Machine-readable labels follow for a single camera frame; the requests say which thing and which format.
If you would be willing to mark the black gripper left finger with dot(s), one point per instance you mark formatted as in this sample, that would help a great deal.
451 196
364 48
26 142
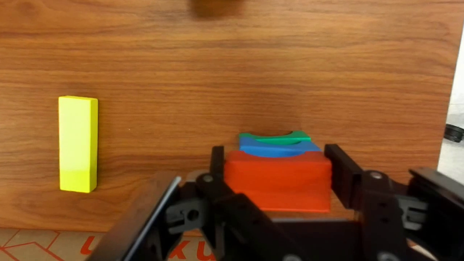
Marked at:
218 164

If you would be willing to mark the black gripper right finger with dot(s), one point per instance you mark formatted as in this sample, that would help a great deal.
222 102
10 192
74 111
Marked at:
342 174

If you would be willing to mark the orange arch block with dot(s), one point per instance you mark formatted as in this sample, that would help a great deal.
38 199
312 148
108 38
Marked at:
277 183

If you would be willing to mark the green arch block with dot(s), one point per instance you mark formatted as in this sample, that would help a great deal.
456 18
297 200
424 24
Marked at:
300 137

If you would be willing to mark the blue arch block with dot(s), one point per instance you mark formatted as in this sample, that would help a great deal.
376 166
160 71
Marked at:
276 150

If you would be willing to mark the long yellow block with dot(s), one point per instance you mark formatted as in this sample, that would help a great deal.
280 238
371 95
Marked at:
77 145

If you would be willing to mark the large cardboard box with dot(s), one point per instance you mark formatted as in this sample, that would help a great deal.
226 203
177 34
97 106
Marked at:
29 247

